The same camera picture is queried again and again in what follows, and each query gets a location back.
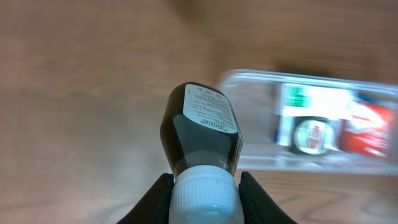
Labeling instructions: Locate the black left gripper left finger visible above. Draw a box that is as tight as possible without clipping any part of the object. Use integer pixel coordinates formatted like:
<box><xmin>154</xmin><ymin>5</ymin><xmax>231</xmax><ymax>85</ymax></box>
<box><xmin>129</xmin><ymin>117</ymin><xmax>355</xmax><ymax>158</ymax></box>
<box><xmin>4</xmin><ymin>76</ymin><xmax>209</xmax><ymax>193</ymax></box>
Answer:
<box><xmin>117</xmin><ymin>173</ymin><xmax>174</xmax><ymax>224</ymax></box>

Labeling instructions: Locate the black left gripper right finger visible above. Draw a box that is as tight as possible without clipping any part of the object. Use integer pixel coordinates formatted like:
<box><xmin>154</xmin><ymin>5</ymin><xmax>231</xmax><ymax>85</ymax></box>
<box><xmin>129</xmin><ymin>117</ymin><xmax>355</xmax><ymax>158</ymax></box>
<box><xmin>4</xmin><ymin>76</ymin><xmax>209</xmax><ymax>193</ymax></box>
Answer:
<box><xmin>239</xmin><ymin>171</ymin><xmax>297</xmax><ymax>224</ymax></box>

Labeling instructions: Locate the green Zam-Buk ointment box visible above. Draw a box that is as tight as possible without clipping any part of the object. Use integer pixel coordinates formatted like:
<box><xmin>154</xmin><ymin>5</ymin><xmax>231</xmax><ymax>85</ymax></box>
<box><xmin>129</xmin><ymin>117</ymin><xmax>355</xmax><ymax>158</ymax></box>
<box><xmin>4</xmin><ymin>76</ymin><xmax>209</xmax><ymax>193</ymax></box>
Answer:
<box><xmin>289</xmin><ymin>116</ymin><xmax>335</xmax><ymax>156</ymax></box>

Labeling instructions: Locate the clear plastic container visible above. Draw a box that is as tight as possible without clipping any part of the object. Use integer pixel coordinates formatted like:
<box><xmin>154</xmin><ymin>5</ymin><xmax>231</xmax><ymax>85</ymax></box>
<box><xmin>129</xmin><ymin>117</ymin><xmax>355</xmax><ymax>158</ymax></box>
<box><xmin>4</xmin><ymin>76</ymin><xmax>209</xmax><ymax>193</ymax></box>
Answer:
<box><xmin>219</xmin><ymin>70</ymin><xmax>397</xmax><ymax>175</ymax></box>

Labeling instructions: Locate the dark Woods syrup bottle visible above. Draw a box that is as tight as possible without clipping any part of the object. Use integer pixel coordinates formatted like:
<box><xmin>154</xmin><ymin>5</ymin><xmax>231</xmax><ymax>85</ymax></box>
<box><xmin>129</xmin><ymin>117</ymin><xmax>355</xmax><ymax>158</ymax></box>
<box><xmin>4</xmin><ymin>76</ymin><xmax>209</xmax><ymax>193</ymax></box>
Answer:
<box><xmin>160</xmin><ymin>82</ymin><xmax>244</xmax><ymax>224</ymax></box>

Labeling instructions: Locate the blue white medicine box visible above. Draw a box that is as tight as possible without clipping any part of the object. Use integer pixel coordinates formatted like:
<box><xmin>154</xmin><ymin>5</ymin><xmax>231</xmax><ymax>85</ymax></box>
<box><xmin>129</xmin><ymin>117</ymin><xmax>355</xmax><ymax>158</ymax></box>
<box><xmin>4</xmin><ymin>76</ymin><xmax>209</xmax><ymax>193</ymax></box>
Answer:
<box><xmin>275</xmin><ymin>91</ymin><xmax>375</xmax><ymax>147</ymax></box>

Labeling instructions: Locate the red medicine box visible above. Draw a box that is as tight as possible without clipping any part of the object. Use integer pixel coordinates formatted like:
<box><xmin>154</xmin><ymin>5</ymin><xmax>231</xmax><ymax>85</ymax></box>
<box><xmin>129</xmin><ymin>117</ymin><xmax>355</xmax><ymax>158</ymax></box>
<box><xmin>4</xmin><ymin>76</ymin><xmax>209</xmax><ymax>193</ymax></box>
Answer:
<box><xmin>339</xmin><ymin>101</ymin><xmax>394</xmax><ymax>159</ymax></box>

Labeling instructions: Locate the white green medicine box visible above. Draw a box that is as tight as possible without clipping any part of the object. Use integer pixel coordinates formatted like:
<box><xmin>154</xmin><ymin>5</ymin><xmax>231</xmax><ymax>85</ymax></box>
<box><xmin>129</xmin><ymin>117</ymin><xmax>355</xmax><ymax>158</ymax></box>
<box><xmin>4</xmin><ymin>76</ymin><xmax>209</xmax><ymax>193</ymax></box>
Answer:
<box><xmin>280</xmin><ymin>83</ymin><xmax>354</xmax><ymax>120</ymax></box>

